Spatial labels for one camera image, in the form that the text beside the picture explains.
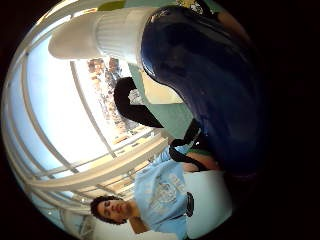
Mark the the person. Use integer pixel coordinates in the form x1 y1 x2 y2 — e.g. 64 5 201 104
89 143 201 240

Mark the white window frame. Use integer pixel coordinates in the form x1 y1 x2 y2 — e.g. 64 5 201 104
1 0 171 234

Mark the black cable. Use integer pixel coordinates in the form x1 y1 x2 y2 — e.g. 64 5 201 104
167 119 219 173

